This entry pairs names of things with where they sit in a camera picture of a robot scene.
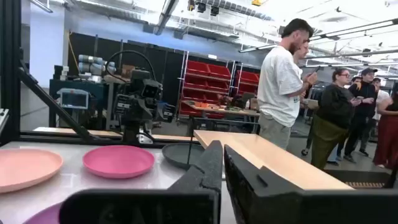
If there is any dark grey plate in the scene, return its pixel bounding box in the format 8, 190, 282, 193
161, 142, 206, 170

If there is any wooden workbench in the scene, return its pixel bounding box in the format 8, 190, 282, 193
181, 98, 261, 133

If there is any purple plate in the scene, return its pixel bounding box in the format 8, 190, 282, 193
22, 201, 63, 224

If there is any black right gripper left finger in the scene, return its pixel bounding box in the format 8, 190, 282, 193
58, 139, 224, 224

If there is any yellow cable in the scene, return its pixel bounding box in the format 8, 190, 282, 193
67, 30, 81, 75

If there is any dark teal cabinet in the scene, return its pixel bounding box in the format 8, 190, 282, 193
49, 77, 110, 129

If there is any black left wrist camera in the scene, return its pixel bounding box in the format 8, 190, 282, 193
130, 68, 163, 101

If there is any magenta pink plate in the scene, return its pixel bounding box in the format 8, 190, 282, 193
82, 144, 155, 180

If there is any grey ceiling duct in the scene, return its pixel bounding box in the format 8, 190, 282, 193
153, 0, 180, 36

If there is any wooden shelf with black legs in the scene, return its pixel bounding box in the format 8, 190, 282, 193
185, 129, 356, 191

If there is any red bin rack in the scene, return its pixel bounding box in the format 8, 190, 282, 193
229, 62, 261, 98
177, 50, 234, 119

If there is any black aluminium table frame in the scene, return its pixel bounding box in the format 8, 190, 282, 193
0, 0, 200, 149

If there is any person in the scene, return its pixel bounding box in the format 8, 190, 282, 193
310, 67, 363, 171
372, 90, 398, 169
256, 17, 318, 151
359, 77, 391, 156
292, 39, 312, 66
341, 67, 379, 164

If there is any peach pink plate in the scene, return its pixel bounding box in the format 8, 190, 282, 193
0, 148, 65, 194

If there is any small grey monitor device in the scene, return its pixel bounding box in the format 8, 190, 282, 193
56, 87, 91, 111

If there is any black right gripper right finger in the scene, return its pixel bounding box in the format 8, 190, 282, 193
223, 144, 398, 224

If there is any wooden base board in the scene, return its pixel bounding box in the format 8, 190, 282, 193
32, 126, 200, 142

